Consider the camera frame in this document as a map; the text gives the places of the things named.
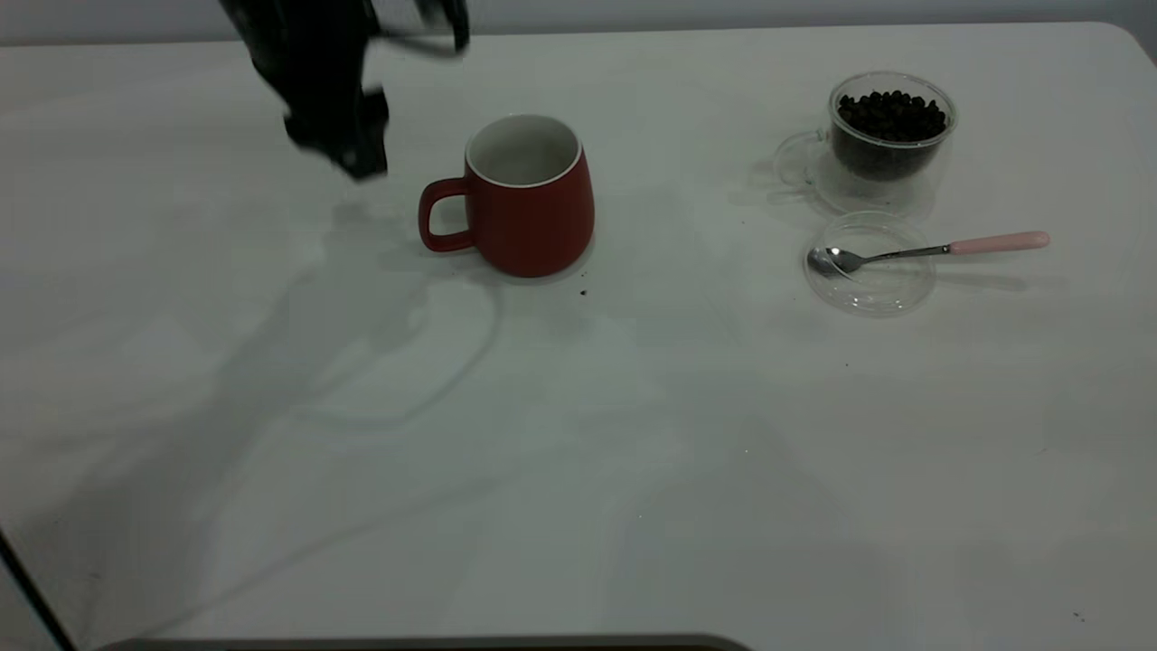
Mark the dark coffee beans heap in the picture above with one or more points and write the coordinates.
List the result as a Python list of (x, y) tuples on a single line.
[(890, 136)]

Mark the clear round glass lid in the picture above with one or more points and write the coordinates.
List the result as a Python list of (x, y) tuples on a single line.
[(872, 294)]

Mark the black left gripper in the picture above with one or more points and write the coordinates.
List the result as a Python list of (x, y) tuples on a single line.
[(307, 45)]

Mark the red ceramic mug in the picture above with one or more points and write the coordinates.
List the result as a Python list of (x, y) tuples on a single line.
[(533, 226)]

